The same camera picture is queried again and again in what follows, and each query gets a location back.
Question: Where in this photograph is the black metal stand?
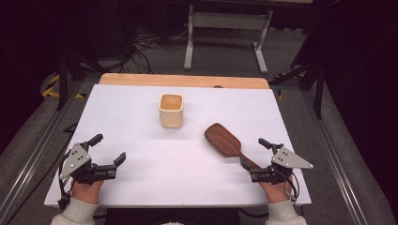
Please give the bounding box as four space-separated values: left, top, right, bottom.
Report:
268 0 342 120
53 0 132 112

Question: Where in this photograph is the tangle of black floor cables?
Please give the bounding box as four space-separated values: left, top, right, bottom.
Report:
118 26 242 74

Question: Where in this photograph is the person's left hand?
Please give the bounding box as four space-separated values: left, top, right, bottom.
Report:
70 179 105 205

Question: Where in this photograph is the yellow black hazard tape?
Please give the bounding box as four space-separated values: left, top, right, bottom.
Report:
41 73 86 99

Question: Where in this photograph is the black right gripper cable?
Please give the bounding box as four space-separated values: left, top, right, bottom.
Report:
276 170 301 203

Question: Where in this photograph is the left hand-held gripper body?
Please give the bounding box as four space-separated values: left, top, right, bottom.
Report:
58 141 117 185

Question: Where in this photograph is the wooden board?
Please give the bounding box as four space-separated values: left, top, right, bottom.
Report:
99 72 270 90

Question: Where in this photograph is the brown wooden hairbrush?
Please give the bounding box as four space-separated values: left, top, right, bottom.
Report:
204 122 261 170

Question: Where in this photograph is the square beige wooden cup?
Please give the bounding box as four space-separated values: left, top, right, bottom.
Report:
158 93 185 129

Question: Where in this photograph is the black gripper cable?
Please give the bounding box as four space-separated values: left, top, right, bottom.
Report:
276 170 301 203
56 149 75 210

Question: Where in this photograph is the person's right hand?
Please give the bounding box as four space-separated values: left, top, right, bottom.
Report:
258 174 295 204

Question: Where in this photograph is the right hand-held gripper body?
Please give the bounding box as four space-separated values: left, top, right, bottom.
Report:
250 143 314 185

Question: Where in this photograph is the grey metal table frame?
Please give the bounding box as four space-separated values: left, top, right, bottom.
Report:
183 4 274 75

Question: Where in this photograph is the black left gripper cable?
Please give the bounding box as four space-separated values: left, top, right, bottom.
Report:
56 149 75 210

